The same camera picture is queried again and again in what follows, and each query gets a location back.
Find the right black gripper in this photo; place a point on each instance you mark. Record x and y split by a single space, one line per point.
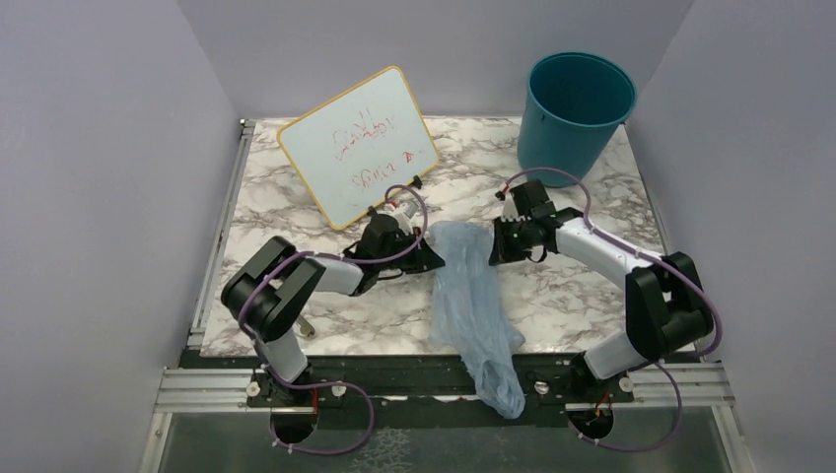
502 252

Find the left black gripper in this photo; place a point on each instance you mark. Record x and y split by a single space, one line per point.
423 258

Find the blue plastic trash bag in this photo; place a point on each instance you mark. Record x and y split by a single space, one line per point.
468 315

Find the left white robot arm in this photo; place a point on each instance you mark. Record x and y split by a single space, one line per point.
267 295

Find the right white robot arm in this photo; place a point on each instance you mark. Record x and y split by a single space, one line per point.
664 310

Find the teal plastic trash bin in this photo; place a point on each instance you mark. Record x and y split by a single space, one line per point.
574 103

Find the yellow framed whiteboard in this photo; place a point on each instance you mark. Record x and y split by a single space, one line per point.
350 149

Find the small grey eraser block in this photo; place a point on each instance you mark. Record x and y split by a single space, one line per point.
306 329

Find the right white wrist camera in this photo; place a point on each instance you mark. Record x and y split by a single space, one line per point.
510 211

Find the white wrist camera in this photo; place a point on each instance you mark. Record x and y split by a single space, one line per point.
510 211
403 213

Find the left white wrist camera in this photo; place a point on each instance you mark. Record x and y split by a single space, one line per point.
403 213

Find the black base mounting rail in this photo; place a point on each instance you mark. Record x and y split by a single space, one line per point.
408 392

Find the aluminium table frame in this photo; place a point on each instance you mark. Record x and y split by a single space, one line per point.
153 452

